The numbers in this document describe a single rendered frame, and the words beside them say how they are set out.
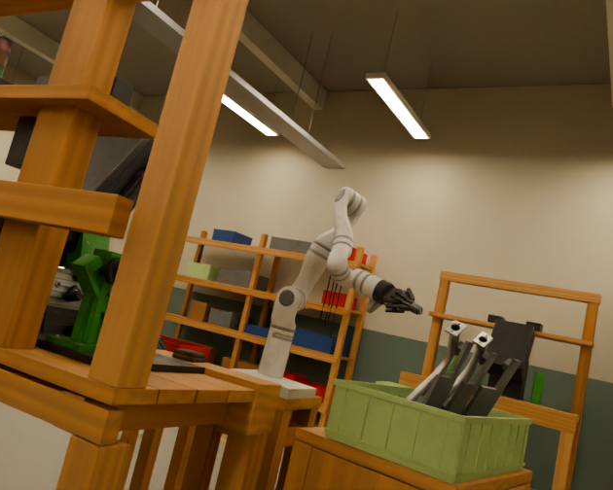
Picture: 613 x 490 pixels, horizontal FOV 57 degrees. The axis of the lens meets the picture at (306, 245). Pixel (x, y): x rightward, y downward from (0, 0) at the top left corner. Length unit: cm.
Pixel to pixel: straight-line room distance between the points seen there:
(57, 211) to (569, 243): 612
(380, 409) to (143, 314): 75
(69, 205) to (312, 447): 97
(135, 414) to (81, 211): 49
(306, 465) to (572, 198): 574
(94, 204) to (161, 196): 15
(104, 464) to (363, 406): 74
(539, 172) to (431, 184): 130
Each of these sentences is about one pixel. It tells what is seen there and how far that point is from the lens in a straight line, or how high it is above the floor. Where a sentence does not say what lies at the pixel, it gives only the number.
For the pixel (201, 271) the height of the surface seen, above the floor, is 153.
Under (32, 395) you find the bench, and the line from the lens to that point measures 144.
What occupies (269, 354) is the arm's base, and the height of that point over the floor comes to 97.
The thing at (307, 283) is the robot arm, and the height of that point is 125.
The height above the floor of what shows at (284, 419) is 78.
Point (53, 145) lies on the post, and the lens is 159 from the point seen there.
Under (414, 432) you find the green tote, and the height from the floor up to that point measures 88.
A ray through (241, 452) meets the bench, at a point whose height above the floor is 69.
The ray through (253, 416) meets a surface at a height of 80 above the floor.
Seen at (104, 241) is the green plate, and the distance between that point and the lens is 201.
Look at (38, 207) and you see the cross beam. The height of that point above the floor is 122.
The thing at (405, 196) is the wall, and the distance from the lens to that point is 756.
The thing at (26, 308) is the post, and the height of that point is 98.
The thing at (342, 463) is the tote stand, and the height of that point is 74.
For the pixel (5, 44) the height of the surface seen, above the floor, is 171.
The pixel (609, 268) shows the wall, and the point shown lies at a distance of 687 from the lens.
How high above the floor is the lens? 109
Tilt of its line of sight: 8 degrees up
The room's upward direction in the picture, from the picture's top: 13 degrees clockwise
